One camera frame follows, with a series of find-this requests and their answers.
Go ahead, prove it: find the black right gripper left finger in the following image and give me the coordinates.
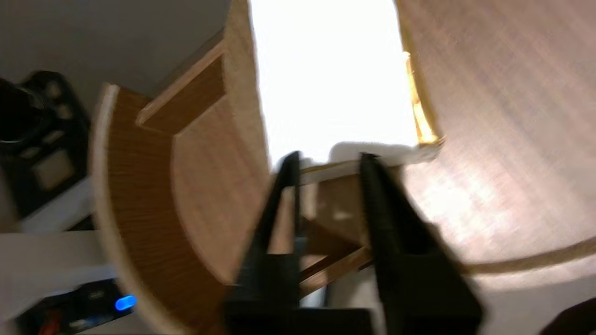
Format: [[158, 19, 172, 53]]
[[226, 151, 303, 335]]

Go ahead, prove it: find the grey robot base chassis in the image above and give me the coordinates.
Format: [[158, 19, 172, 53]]
[[0, 177, 140, 335]]

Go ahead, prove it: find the wooden table drawer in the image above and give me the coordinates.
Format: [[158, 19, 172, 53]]
[[91, 40, 373, 335]]

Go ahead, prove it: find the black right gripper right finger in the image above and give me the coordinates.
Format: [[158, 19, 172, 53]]
[[359, 153, 483, 335]]

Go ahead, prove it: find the white and gold tissue pack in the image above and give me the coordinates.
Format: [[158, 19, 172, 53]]
[[249, 0, 444, 169]]

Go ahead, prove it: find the round wooden side table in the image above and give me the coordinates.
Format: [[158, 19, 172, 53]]
[[223, 0, 596, 335]]

